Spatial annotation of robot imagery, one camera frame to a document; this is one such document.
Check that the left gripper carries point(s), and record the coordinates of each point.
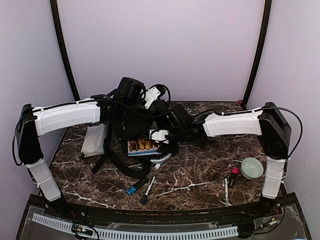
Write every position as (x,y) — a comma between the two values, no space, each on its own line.
(153,110)

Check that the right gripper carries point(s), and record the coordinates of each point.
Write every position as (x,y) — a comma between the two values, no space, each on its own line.
(169,150)

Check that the green white glue stick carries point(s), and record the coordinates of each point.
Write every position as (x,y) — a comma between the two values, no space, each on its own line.
(157,166)

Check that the dog picture book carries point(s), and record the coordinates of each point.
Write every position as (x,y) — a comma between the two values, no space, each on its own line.
(141,147)

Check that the black student backpack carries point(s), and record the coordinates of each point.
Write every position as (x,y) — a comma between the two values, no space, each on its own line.
(110,154)

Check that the white tissue pack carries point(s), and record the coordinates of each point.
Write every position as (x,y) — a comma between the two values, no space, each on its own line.
(93,144)

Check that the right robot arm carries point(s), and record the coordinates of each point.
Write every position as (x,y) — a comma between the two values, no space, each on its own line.
(267,123)

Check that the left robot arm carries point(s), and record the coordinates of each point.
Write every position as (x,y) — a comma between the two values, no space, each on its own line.
(130,101)

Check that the black blue highlighter marker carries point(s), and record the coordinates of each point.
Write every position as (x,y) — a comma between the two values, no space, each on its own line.
(140,183)

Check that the blue capped pen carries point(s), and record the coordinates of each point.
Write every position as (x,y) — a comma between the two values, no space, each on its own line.
(145,198)

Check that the grey white pen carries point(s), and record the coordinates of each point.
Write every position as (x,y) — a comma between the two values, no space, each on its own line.
(226,192)

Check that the black pink highlighter marker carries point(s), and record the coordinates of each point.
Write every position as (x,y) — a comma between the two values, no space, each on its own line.
(233,177)

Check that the near celadon bowl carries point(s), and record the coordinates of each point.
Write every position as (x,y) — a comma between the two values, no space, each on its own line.
(251,168)

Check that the small circuit board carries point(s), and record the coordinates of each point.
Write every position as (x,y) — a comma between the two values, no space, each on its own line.
(80,230)

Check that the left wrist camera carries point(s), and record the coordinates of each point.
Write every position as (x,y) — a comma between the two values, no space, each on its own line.
(151,95)

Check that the white slotted cable duct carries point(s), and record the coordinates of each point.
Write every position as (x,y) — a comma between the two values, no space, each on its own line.
(121,231)

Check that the left black frame post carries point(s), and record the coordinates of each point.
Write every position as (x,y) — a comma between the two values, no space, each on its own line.
(63,49)

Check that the black frame post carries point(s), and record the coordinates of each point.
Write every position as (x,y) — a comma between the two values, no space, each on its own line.
(258,54)
(63,49)

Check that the right black frame post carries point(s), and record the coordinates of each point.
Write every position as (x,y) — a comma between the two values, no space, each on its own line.
(258,54)

